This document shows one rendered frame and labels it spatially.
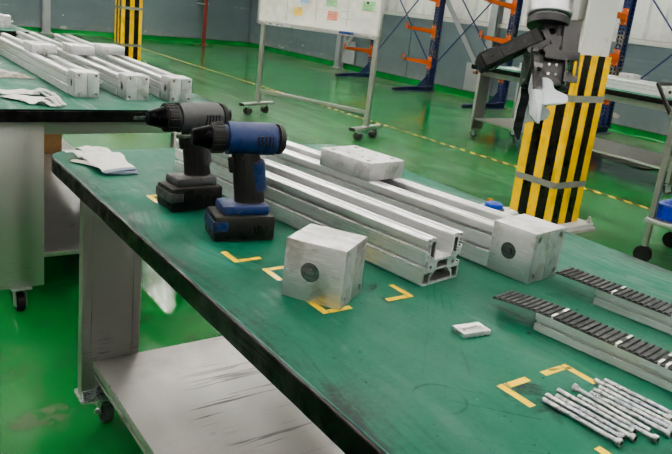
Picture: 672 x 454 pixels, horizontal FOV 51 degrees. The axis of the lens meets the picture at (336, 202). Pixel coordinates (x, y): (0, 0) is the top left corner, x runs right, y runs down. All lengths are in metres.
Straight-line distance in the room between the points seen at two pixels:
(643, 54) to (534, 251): 8.79
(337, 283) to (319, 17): 6.14
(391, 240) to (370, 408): 0.45
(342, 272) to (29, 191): 1.82
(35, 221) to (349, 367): 1.97
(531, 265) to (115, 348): 1.22
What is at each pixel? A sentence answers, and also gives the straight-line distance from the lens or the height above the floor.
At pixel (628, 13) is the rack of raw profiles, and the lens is 9.73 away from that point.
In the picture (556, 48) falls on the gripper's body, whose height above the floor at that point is 1.19.
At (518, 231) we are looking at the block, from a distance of 1.30.
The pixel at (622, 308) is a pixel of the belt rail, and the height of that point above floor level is 0.79.
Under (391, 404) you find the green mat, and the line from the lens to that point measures 0.86.
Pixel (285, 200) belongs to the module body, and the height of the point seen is 0.83.
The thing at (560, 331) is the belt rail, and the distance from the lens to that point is 1.11.
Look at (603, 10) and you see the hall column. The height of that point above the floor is 1.36.
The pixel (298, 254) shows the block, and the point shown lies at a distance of 1.07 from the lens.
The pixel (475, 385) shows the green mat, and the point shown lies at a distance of 0.93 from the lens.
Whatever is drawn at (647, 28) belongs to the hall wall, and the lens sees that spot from 10.08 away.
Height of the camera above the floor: 1.22
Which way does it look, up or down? 16 degrees down
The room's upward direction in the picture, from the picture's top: 7 degrees clockwise
